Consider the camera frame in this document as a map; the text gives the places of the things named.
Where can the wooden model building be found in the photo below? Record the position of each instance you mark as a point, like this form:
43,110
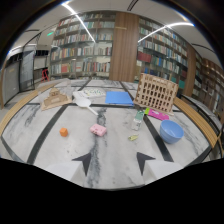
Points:
55,99

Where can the clear plastic container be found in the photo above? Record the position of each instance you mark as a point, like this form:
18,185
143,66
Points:
65,86

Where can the blue plastic bowl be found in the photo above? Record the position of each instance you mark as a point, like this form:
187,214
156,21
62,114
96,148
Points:
171,131

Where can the wooden bench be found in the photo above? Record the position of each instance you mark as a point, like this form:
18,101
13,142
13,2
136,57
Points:
20,105
199,123

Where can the small clear bottle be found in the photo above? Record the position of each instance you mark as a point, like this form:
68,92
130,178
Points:
137,120

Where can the small yellow-green wrapper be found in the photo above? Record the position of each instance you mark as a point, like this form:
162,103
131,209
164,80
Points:
133,137

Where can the magenta flat packet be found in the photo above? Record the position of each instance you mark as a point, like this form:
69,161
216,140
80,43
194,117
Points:
157,114

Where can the orange cube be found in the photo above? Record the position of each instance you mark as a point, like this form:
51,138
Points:
63,132

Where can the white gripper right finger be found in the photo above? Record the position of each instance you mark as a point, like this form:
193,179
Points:
156,168

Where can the white patterned plate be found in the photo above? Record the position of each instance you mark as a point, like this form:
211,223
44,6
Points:
92,92

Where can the pink rectangular box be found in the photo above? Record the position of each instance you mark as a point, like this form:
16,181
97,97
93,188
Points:
98,129

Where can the wooden wall column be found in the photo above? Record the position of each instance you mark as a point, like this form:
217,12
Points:
124,46

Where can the red step ladder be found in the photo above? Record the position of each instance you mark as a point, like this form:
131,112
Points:
45,75

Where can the blue folder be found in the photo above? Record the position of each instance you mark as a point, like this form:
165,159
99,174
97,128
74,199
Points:
118,98

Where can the wooden lattice crate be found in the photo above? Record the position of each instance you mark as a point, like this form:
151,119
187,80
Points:
156,93

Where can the wooden bookshelf with books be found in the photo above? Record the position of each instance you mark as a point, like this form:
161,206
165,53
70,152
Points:
160,53
81,45

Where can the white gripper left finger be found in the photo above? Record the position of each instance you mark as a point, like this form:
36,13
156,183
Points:
71,168

